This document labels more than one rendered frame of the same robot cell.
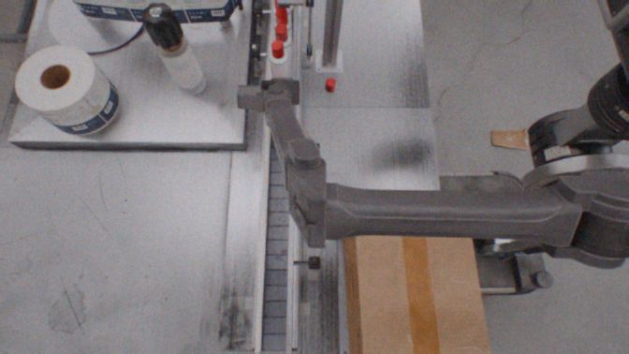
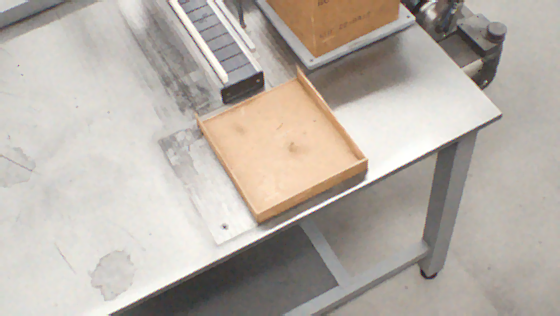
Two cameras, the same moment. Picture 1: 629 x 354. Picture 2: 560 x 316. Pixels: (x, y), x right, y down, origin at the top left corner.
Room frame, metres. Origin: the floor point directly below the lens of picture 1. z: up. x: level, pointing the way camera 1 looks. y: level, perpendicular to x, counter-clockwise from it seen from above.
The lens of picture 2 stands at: (-1.12, 0.40, 2.09)
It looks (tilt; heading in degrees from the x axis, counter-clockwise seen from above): 55 degrees down; 339
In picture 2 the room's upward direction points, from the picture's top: 7 degrees counter-clockwise
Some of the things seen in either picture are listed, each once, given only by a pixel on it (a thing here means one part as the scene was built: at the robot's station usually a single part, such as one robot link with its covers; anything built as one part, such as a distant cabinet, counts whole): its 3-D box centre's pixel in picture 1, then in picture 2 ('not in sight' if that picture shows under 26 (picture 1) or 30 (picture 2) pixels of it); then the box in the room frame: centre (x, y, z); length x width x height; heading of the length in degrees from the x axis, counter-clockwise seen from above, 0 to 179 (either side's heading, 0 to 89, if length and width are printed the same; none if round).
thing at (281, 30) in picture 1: (283, 53); not in sight; (0.70, 0.10, 0.98); 0.05 x 0.05 x 0.20
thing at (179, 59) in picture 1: (175, 51); not in sight; (0.66, 0.38, 1.03); 0.09 x 0.09 x 0.30
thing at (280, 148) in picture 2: not in sight; (279, 140); (-0.25, 0.07, 0.85); 0.30 x 0.26 x 0.04; 2
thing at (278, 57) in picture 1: (280, 68); not in sight; (0.65, 0.10, 0.98); 0.05 x 0.05 x 0.20
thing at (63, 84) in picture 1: (71, 91); not in sight; (0.57, 0.68, 0.95); 0.20 x 0.20 x 0.14
